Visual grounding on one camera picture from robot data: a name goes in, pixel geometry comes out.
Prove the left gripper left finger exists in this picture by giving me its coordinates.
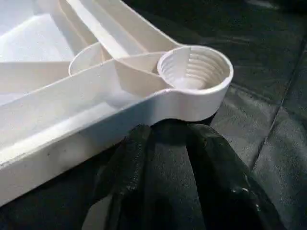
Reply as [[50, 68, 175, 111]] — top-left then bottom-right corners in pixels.
[[85, 124, 154, 230]]

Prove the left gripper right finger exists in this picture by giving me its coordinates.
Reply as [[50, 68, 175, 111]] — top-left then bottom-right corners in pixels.
[[185, 122, 287, 230]]

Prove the white plastic table top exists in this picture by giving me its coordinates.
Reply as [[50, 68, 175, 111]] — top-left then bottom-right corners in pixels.
[[0, 0, 235, 207]]

